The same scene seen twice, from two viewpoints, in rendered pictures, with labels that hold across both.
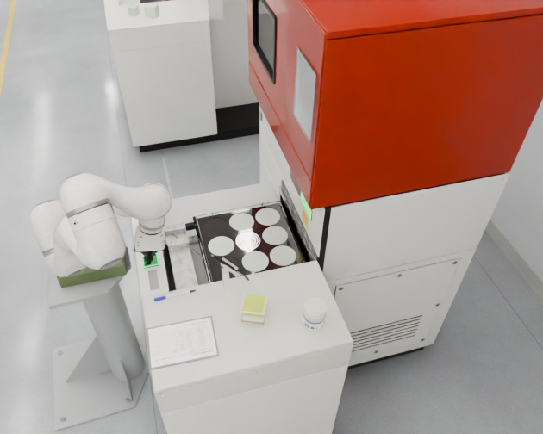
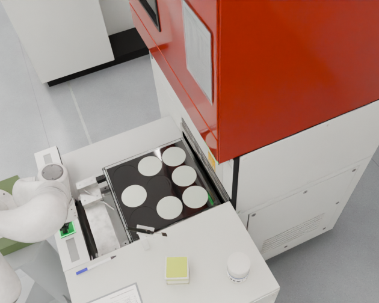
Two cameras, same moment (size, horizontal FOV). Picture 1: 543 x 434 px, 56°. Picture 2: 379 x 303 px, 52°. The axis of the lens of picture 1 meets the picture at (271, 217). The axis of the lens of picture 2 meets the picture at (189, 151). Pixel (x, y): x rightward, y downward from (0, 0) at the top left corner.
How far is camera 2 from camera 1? 0.53 m
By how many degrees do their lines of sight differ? 9
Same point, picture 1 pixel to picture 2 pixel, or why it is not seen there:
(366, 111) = (271, 62)
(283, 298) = (204, 249)
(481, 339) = (371, 215)
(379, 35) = not seen: outside the picture
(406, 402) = (316, 284)
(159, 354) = not seen: outside the picture
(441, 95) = (351, 29)
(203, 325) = (130, 295)
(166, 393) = not seen: outside the picture
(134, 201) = (19, 232)
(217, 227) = (127, 176)
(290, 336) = (217, 291)
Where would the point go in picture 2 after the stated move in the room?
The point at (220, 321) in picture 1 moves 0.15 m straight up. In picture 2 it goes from (145, 287) to (138, 271)
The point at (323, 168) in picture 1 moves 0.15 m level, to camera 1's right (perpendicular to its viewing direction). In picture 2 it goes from (228, 126) to (282, 118)
